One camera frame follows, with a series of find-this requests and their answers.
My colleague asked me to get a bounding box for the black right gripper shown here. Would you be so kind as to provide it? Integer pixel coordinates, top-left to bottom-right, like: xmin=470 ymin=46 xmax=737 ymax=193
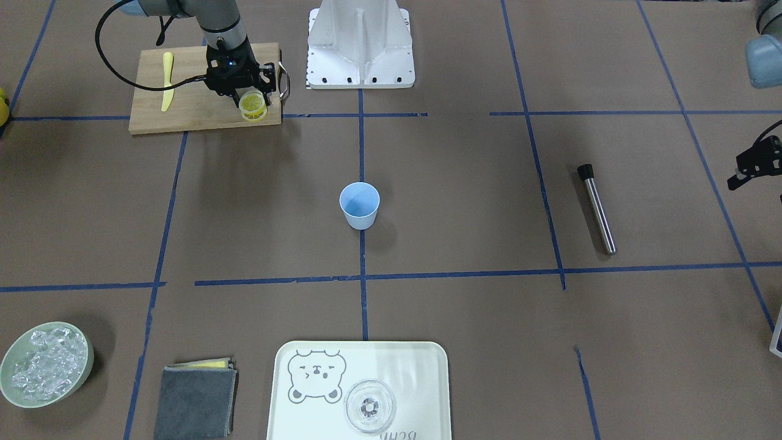
xmin=205 ymin=38 xmax=277 ymax=108

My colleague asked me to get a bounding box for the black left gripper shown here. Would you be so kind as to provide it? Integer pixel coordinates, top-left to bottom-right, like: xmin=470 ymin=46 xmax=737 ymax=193
xmin=727 ymin=136 xmax=781 ymax=191

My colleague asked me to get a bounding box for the lemon slice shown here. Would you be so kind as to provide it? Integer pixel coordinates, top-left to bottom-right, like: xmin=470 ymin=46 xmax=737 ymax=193
xmin=240 ymin=105 xmax=268 ymax=122
xmin=238 ymin=90 xmax=268 ymax=114

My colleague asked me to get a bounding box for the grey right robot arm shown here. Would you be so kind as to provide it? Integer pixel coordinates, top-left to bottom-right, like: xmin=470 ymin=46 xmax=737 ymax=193
xmin=112 ymin=1 xmax=277 ymax=106

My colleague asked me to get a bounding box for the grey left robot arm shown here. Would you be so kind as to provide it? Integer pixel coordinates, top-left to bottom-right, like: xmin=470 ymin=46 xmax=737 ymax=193
xmin=726 ymin=1 xmax=781 ymax=191

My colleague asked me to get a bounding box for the light blue paper cup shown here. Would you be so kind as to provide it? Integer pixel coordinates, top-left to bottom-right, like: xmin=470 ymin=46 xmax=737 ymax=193
xmin=340 ymin=183 xmax=381 ymax=230

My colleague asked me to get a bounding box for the yellow lemon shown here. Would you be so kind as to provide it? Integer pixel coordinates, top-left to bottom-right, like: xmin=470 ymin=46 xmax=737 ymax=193
xmin=0 ymin=87 xmax=10 ymax=128

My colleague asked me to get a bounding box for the wooden cutting board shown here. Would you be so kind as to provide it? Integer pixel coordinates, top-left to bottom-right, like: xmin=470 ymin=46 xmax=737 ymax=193
xmin=128 ymin=42 xmax=282 ymax=136

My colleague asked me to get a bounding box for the yellow plastic knife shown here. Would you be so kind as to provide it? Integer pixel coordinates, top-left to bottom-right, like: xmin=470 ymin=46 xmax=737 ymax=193
xmin=160 ymin=52 xmax=174 ymax=112

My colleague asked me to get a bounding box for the white metal rack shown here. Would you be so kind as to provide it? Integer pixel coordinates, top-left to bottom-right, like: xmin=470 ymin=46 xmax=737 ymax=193
xmin=769 ymin=307 xmax=782 ymax=359

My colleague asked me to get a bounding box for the steel muddler black tip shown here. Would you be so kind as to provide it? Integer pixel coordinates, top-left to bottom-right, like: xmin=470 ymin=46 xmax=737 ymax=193
xmin=576 ymin=163 xmax=617 ymax=255

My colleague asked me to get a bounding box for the yellow sponge cloth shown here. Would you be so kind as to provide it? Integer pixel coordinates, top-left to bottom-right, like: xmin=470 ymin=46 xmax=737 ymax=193
xmin=179 ymin=357 xmax=233 ymax=369

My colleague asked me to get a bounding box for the white bear tray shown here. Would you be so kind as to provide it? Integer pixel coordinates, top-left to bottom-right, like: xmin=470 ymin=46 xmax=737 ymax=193
xmin=266 ymin=340 xmax=453 ymax=439

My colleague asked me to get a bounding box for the grey folded cloth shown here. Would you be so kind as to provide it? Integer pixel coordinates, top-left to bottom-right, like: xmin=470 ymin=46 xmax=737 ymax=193
xmin=153 ymin=363 xmax=238 ymax=439

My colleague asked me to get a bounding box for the clear wine glass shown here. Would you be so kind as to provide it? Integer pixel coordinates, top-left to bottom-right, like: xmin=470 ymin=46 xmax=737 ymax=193
xmin=345 ymin=379 xmax=397 ymax=435

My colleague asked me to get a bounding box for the green bowl of ice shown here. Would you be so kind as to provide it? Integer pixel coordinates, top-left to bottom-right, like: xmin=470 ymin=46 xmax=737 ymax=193
xmin=2 ymin=322 xmax=95 ymax=409

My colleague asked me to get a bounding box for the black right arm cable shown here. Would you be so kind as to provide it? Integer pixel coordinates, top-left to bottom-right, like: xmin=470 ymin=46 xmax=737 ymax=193
xmin=95 ymin=0 xmax=211 ymax=92

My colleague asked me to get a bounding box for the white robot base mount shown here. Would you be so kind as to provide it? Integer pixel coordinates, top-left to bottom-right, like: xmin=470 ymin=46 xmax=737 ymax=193
xmin=305 ymin=1 xmax=416 ymax=89

